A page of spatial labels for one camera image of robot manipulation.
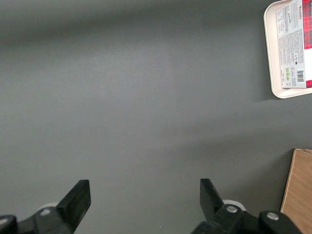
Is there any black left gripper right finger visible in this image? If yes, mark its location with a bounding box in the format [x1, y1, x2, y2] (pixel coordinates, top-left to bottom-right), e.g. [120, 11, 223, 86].
[191, 178, 303, 234]

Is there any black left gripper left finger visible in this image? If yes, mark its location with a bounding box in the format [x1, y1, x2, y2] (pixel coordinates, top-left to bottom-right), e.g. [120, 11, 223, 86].
[0, 179, 91, 234]

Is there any beige plastic tray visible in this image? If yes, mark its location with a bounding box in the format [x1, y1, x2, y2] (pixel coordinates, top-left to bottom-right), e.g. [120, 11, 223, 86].
[263, 0, 312, 99]

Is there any wooden two-drawer cabinet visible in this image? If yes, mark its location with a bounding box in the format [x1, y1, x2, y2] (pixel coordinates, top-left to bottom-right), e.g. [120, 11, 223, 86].
[280, 148, 312, 234]

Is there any red tartan shortbread box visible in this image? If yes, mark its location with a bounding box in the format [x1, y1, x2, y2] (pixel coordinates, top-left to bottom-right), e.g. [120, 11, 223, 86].
[274, 0, 312, 89]

